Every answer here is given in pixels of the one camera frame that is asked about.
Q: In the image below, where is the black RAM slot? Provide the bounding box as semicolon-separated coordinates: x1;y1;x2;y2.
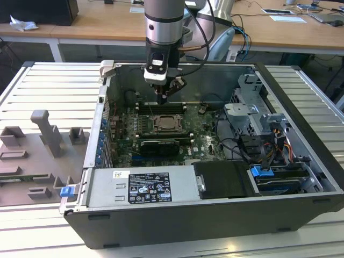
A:
138;109;188;114
137;132;194;138
138;104;188;110
137;135;195;142

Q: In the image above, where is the CPU socket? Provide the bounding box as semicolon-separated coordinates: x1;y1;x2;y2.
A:
152;114;187;134

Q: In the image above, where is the light grey case latch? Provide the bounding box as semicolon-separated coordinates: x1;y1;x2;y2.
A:
98;59;117;79

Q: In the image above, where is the wooden desk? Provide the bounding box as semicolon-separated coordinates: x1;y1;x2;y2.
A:
0;0;344;64

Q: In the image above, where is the green motherboard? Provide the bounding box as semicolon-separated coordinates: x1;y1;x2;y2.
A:
107;103;234;167

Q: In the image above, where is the black graphics card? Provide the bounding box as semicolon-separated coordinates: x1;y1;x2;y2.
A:
118;138;181;159

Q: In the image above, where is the grey metal drive cage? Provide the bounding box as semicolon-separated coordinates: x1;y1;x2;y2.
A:
222;73;294;137

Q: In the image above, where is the flat tablet on desk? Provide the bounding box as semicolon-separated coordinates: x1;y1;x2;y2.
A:
261;8;295;15

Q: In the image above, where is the white paper sheet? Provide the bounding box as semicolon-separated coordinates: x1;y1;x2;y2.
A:
269;15;307;24

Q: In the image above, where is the black plastic shroud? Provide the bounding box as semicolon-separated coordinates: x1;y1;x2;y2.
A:
192;161;255;200

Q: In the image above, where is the hard disk in blue carrier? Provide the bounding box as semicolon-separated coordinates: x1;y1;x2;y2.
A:
249;164;310;197

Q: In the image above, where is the black box on desk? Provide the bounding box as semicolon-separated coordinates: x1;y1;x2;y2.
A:
0;0;80;26

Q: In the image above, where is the grey power supply box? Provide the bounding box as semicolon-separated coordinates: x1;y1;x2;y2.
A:
85;165;206;208

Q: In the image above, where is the crumpled white paper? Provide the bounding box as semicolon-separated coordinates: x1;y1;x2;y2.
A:
9;15;39;33

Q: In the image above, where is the grey laptop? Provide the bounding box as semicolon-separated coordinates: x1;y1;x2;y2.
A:
309;12;344;25

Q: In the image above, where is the black and grey PC case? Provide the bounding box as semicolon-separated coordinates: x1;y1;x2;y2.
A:
59;59;344;249

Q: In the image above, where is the grey-brown parts rack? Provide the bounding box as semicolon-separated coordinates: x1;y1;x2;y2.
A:
0;109;91;207

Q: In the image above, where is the green RAM stick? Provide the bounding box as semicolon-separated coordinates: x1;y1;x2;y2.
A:
0;174;51;182

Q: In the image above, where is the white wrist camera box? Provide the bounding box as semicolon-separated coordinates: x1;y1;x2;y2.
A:
143;52;170;86

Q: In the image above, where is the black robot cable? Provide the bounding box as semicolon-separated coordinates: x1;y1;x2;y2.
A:
168;0;216;78

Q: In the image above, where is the blue hanging cable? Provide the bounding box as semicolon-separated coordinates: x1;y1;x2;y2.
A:
232;25;253;59

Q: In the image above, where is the black disk wire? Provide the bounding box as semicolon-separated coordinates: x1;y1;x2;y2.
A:
240;134;272;171

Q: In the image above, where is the orange and yellow wire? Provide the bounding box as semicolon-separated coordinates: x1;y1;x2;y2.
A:
271;128;294;162

